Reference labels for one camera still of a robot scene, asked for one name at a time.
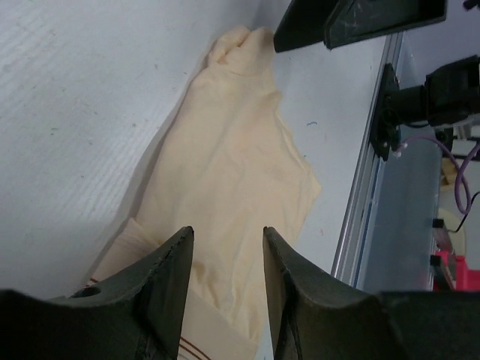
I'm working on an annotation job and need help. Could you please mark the beige underwear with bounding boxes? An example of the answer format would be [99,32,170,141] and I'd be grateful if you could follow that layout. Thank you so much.
[93,26,321,359]

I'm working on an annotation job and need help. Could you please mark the aluminium table frame rail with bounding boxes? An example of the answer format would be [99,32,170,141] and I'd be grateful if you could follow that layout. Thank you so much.
[330,33,443,293]

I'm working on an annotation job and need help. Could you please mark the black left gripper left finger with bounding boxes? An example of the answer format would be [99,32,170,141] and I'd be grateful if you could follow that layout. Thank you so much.
[1,226,194,359]

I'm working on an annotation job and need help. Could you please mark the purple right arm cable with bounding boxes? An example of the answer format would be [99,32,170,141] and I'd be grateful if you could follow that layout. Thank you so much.
[393,134,480,217]

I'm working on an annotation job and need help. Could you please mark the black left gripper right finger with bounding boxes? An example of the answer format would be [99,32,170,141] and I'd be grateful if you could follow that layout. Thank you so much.
[263,227,479,359]

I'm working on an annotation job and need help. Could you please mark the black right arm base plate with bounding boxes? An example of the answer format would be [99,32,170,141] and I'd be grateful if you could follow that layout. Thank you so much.
[369,63,401,161]

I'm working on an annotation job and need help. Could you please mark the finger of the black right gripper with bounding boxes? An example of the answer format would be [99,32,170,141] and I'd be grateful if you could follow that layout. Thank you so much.
[324,0,447,50]
[274,0,343,53]

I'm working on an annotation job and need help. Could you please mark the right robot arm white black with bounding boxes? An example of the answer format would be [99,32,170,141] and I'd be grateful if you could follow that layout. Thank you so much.
[274,1,479,127]

